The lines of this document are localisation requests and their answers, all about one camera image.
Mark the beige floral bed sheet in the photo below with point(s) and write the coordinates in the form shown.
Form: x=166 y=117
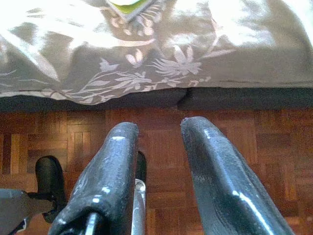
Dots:
x=171 y=49

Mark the silver right robot leg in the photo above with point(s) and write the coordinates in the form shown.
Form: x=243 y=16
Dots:
x=139 y=208

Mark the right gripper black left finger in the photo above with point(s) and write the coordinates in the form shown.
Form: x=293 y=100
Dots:
x=107 y=176

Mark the dark grey bed base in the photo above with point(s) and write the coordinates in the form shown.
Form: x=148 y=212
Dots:
x=244 y=100

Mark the black left robot foot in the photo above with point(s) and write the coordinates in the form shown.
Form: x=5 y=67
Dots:
x=50 y=176

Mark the black right robot foot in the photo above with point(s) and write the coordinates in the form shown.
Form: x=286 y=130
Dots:
x=141 y=166

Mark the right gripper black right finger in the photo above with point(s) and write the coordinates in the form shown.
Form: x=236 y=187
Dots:
x=220 y=186

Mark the green white flat box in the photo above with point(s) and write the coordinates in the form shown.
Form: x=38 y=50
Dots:
x=127 y=8

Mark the black robot foot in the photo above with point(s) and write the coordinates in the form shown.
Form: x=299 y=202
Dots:
x=50 y=176
x=141 y=166

